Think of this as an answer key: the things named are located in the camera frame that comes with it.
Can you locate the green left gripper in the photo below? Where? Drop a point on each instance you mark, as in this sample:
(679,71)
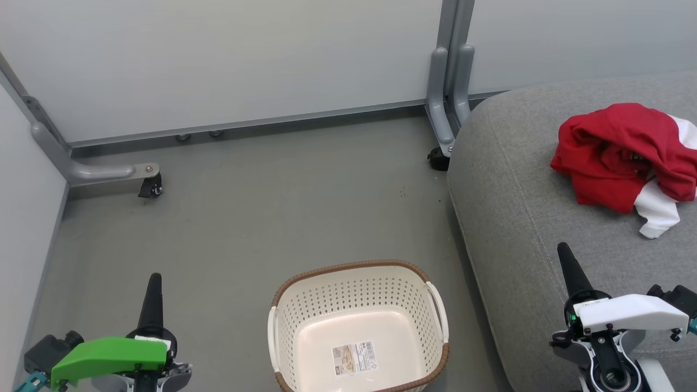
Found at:
(109,354)

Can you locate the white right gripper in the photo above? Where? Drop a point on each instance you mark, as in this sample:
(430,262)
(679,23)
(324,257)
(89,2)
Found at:
(631,314)

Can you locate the red and white garment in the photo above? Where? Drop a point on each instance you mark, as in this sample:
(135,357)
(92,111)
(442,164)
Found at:
(610,141)

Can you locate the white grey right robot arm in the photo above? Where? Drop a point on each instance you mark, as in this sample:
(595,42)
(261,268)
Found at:
(612,373)

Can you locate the grey fabric sofa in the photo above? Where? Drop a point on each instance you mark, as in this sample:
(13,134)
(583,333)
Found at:
(517,218)

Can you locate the black caster wheel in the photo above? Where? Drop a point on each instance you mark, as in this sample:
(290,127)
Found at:
(438,159)
(151,188)

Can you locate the cream basket with brown rim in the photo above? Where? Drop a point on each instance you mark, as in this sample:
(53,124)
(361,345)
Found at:
(354,294)

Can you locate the paper basket label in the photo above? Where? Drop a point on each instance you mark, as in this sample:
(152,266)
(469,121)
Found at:
(354,358)

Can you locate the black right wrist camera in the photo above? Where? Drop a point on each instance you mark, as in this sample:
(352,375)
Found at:
(680,298)

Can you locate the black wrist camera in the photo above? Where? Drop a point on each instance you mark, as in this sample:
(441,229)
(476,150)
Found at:
(46,351)
(680,298)

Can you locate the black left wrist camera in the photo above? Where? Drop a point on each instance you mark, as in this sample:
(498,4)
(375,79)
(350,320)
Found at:
(46,351)

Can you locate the grey partition post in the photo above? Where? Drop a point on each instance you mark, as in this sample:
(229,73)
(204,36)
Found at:
(456,22)
(32,106)

